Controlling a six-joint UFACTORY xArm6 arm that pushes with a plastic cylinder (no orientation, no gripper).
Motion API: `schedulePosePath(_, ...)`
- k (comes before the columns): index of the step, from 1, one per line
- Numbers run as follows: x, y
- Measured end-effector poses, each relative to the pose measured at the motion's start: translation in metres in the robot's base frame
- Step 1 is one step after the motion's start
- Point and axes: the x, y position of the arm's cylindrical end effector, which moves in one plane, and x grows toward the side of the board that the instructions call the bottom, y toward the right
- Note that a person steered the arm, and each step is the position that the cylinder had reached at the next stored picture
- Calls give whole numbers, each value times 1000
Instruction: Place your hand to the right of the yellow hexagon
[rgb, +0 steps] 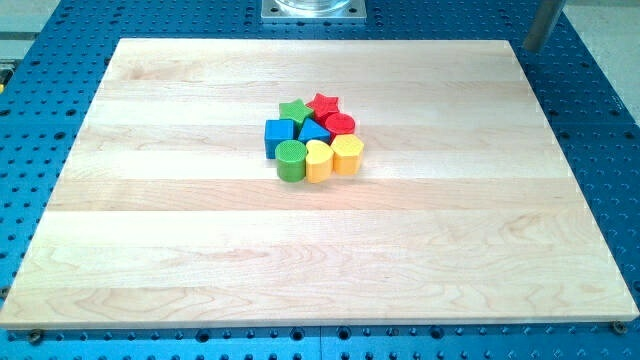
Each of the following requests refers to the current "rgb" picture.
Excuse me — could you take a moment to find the yellow heart block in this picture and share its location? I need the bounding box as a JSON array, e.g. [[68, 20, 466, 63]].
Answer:
[[305, 140, 334, 183]]

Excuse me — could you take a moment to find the green cylinder block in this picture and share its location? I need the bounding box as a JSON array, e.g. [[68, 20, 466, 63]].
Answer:
[[275, 140, 307, 182]]

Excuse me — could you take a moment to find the blue triangle block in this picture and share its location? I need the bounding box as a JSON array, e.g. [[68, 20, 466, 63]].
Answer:
[[297, 118, 331, 144]]

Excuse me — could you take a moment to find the red cylinder block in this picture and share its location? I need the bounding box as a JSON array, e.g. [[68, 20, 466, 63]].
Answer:
[[325, 113, 356, 141]]

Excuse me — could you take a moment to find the blue cube block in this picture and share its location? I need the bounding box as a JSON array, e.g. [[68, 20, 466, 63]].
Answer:
[[263, 119, 294, 159]]

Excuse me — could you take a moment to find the green star block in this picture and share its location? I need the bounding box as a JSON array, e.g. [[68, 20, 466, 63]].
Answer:
[[279, 99, 315, 130]]

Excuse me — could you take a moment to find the red star block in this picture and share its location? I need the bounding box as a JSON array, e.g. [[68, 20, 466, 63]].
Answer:
[[306, 93, 340, 125]]

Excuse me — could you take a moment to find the light wooden board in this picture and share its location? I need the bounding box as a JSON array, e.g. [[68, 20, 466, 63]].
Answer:
[[1, 38, 638, 329]]

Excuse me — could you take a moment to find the grey metal rod tool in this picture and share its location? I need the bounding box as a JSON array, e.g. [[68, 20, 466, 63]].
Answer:
[[522, 0, 566, 53]]

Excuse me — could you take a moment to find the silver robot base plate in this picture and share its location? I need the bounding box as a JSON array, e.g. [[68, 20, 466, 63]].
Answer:
[[260, 0, 367, 24]]

